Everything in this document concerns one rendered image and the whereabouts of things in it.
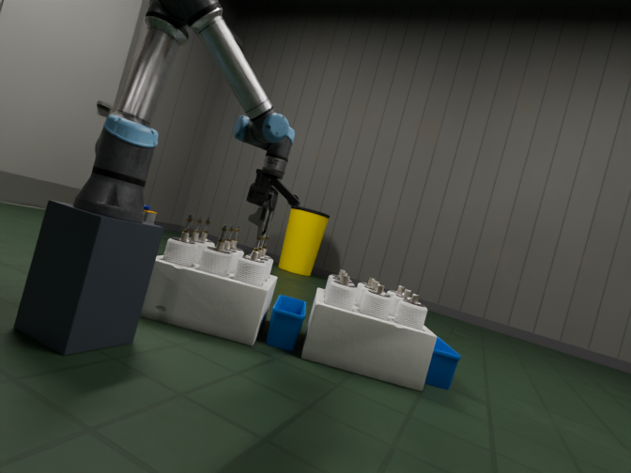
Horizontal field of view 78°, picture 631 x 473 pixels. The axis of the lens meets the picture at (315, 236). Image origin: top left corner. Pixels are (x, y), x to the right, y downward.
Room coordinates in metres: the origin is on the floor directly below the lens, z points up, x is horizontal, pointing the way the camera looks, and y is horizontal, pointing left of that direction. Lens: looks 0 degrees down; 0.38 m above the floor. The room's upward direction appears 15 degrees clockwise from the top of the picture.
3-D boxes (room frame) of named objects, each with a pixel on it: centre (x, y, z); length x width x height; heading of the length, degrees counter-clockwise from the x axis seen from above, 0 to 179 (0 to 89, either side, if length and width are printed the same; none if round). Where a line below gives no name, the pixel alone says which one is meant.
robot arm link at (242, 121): (1.21, 0.27, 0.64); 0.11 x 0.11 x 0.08; 33
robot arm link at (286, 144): (1.28, 0.19, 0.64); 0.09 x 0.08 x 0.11; 123
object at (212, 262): (1.28, 0.29, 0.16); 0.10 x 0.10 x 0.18
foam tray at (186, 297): (1.39, 0.30, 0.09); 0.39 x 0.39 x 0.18; 1
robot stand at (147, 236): (0.93, 0.49, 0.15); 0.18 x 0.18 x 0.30; 67
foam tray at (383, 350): (1.40, -0.25, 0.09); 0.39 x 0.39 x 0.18; 89
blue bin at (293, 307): (1.40, 0.02, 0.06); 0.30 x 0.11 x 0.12; 1
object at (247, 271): (1.28, 0.18, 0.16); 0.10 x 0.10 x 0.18
